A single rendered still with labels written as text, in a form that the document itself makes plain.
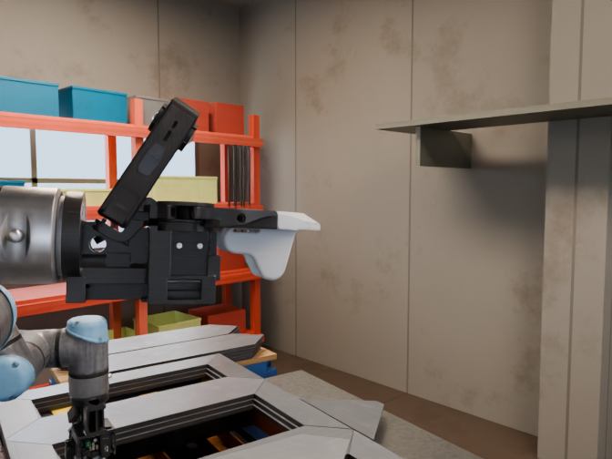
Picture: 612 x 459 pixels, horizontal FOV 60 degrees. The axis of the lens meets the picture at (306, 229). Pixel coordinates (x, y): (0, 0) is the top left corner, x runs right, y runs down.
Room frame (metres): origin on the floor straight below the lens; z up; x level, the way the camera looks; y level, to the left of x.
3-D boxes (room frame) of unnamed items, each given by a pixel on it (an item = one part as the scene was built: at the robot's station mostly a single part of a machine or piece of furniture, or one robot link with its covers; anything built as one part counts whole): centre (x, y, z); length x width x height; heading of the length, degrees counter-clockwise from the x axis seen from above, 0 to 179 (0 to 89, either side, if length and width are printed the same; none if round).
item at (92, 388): (1.03, 0.43, 1.08); 0.08 x 0.08 x 0.05
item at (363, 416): (1.64, -0.13, 0.77); 0.45 x 0.20 x 0.04; 35
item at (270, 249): (0.46, 0.03, 1.42); 0.09 x 0.03 x 0.06; 109
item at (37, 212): (0.41, 0.21, 1.43); 0.08 x 0.05 x 0.08; 19
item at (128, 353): (2.09, 0.56, 0.82); 0.80 x 0.40 x 0.06; 125
